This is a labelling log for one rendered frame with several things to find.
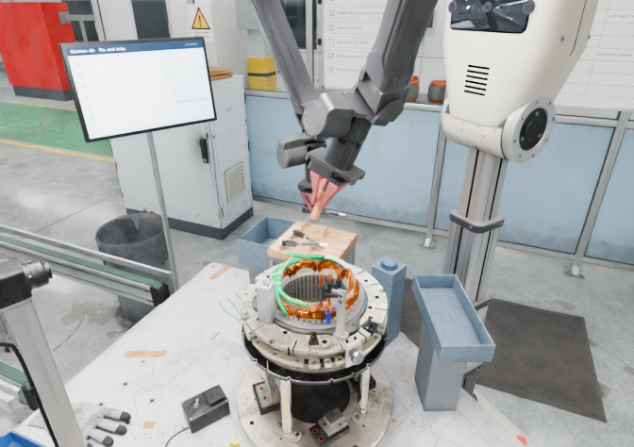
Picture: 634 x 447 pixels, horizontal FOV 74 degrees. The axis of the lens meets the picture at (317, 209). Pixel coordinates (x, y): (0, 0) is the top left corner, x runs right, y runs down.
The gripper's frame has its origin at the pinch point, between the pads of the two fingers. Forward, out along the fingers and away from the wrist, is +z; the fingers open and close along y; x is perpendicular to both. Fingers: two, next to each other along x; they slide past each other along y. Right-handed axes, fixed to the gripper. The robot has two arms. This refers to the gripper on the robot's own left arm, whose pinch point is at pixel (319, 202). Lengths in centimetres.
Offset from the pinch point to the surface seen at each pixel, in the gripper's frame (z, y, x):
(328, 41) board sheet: 1, -106, 212
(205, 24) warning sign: 30, -204, 204
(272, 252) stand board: 31.6, -12.7, 19.8
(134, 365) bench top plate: 70, -28, -7
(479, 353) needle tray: 14.1, 41.4, 8.1
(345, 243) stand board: 23.8, 2.3, 32.2
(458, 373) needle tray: 28, 43, 16
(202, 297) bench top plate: 68, -32, 25
